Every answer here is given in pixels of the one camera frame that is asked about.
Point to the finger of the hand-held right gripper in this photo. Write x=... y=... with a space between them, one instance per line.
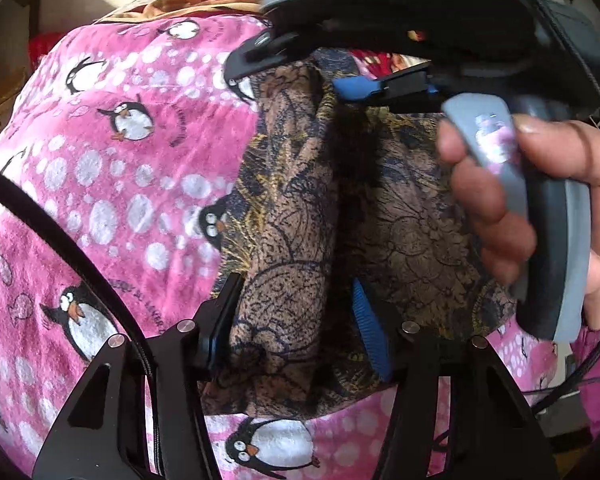
x=265 y=52
x=360 y=89

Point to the dark wooden cabinet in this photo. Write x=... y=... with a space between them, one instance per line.
x=15 y=20

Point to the pink penguin blanket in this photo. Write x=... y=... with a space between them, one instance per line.
x=105 y=160

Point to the brown patterned cloth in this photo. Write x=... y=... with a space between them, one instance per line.
x=290 y=220

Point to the person's right hand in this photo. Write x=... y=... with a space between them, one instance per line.
x=480 y=210

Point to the red bundle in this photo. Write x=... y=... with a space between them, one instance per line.
x=45 y=47

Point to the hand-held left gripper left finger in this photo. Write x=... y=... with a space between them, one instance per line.
x=220 y=320

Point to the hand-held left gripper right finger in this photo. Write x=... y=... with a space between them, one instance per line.
x=372 y=332

